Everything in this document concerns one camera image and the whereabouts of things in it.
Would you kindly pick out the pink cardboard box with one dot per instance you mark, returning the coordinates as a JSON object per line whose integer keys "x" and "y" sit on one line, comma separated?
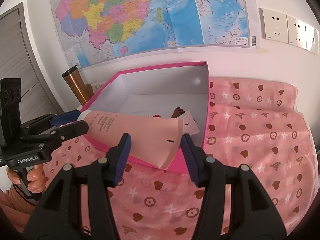
{"x": 157, "y": 90}

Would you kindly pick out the brown back scratcher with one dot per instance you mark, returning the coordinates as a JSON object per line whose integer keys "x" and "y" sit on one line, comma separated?
{"x": 177, "y": 112}

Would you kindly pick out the white wall socket panel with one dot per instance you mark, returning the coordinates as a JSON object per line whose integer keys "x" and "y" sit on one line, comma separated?
{"x": 277, "y": 26}

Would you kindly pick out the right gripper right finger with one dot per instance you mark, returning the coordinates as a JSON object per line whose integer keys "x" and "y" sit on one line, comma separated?
{"x": 235, "y": 204}

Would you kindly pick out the grey door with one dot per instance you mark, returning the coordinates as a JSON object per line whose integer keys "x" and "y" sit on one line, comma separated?
{"x": 18, "y": 61}

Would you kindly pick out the colourful wall map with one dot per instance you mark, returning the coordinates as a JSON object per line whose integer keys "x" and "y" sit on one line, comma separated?
{"x": 95, "y": 31}

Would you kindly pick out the left forearm pink sleeve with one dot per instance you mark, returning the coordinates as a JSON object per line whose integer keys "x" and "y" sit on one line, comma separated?
{"x": 16, "y": 208}

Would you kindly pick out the copper thermos bottle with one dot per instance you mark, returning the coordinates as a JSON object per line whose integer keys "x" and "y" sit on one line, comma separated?
{"x": 74, "y": 80}

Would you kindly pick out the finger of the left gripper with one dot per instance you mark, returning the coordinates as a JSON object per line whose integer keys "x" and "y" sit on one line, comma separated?
{"x": 66, "y": 132}
{"x": 65, "y": 118}

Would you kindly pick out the large pink tube white cap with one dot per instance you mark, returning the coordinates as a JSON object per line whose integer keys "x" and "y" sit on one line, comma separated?
{"x": 153, "y": 140}

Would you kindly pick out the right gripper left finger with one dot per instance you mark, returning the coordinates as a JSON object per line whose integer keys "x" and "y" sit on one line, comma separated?
{"x": 58, "y": 213}

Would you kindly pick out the person's left hand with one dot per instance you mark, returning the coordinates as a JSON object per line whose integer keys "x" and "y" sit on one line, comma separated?
{"x": 36, "y": 177}

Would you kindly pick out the white tube black cap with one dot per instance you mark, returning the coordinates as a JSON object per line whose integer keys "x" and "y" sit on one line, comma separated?
{"x": 189, "y": 125}

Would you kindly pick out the pink patterned cloth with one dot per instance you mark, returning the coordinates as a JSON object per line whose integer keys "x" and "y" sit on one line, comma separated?
{"x": 249, "y": 121}

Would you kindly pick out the black tracking camera left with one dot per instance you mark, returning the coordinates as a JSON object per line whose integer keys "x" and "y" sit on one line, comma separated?
{"x": 10, "y": 111}

